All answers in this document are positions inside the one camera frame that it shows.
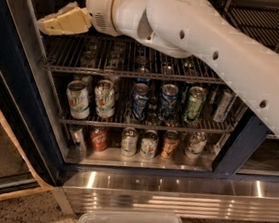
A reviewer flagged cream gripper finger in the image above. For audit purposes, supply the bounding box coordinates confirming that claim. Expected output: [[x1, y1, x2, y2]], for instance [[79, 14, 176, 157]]
[[37, 7, 91, 36], [52, 1, 79, 17]]

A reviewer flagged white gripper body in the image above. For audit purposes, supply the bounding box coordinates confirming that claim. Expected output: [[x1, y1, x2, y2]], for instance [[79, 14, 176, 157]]
[[85, 0, 121, 36]]

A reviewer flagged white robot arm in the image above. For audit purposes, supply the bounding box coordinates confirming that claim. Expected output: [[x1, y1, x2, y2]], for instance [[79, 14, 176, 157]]
[[38, 0, 279, 138]]

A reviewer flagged white green 7up can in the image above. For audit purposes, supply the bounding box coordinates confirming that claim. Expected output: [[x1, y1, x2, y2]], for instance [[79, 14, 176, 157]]
[[66, 80, 90, 120]]

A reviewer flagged white green soda can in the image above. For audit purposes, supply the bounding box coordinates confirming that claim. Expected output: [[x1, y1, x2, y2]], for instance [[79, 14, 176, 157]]
[[94, 79, 115, 118]]

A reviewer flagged blue pepsi can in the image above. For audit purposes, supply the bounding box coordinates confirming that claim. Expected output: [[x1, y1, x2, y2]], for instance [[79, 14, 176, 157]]
[[130, 83, 149, 121]]

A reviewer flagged red can bottom shelf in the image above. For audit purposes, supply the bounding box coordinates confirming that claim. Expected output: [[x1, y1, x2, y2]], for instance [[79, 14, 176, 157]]
[[90, 126, 108, 151]]

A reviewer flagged silver can bottom left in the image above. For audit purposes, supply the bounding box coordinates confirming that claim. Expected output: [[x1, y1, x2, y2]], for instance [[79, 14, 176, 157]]
[[69, 124, 86, 151]]

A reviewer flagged blue soda can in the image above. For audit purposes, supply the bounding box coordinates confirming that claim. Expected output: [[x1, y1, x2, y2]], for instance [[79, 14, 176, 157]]
[[158, 83, 179, 120]]

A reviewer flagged orange brown can bottom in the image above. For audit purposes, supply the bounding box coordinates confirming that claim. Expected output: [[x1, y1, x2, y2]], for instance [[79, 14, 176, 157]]
[[161, 130, 179, 159]]

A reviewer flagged silver slim can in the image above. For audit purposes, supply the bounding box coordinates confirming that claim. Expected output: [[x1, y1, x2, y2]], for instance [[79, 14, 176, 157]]
[[212, 89, 236, 123]]

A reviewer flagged stainless fridge base grille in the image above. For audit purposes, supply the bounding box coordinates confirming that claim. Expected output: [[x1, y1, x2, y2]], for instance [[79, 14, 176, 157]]
[[62, 171, 279, 223]]

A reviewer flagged top wire shelf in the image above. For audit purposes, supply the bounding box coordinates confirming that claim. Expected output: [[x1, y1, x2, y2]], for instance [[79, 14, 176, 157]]
[[44, 4, 279, 85]]

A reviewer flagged wire shelf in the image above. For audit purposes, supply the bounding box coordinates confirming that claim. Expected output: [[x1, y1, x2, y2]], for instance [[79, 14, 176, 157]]
[[53, 72, 247, 135], [44, 4, 279, 85]]

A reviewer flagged middle wire shelf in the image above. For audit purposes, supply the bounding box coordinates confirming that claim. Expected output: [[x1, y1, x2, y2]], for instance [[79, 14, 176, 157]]
[[53, 72, 247, 135]]

